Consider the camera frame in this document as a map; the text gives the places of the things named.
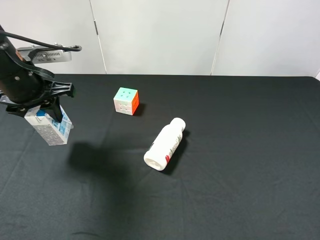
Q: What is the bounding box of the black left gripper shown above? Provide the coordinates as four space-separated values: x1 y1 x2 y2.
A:
0 53 75 123

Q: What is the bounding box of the white blue carton box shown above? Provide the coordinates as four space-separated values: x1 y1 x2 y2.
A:
24 106 74 146

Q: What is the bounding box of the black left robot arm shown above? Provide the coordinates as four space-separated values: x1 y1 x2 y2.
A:
0 36 75 123

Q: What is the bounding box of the pastel puzzle cube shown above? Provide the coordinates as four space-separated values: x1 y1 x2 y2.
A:
113 87 140 116

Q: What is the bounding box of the white plastic bottle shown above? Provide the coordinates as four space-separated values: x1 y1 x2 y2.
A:
143 117 186 171

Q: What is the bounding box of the black tablecloth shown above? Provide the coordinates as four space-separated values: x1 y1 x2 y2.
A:
0 74 320 240

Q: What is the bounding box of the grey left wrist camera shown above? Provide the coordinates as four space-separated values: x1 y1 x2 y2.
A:
17 46 72 64

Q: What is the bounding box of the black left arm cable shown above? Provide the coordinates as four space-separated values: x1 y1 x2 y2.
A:
0 24 83 53

